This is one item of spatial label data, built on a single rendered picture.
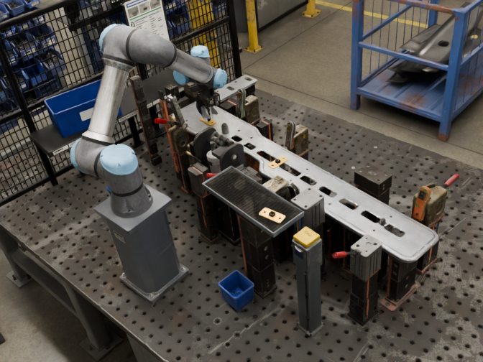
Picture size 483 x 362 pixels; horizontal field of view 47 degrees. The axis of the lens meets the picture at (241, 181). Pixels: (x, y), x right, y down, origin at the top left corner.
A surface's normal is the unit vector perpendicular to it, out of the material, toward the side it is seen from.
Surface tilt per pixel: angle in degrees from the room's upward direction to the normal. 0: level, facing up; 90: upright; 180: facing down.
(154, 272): 90
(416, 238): 0
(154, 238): 90
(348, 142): 0
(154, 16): 90
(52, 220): 0
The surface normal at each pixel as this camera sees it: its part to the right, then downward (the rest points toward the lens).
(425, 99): -0.11, -0.77
